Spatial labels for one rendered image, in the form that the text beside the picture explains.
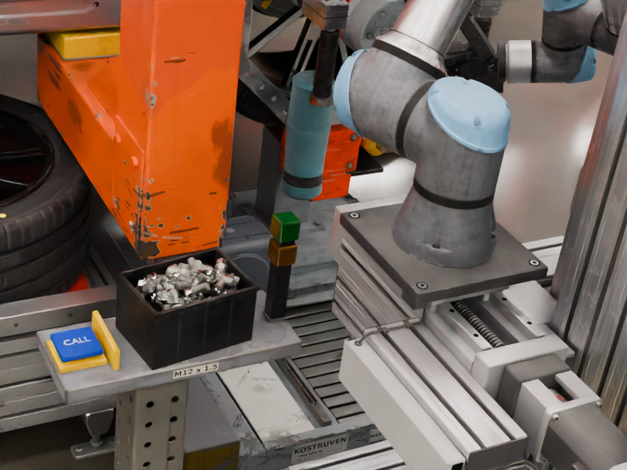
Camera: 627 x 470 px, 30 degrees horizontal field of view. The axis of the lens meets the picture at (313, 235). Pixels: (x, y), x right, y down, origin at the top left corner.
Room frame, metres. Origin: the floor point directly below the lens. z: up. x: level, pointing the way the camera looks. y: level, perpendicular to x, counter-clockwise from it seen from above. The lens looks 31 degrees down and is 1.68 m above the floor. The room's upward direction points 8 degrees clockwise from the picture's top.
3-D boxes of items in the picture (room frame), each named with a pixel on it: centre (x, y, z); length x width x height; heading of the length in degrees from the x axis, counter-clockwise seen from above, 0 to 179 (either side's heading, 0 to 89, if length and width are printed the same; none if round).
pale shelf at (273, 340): (1.63, 0.22, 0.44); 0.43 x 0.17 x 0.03; 121
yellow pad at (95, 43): (2.29, 0.53, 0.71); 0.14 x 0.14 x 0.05; 31
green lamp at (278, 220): (1.73, 0.05, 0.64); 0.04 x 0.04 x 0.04; 31
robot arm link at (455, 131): (1.47, -0.18, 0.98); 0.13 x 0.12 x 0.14; 52
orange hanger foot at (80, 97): (2.14, 0.44, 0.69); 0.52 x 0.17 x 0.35; 31
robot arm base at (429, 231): (1.46, -0.19, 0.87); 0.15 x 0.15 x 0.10
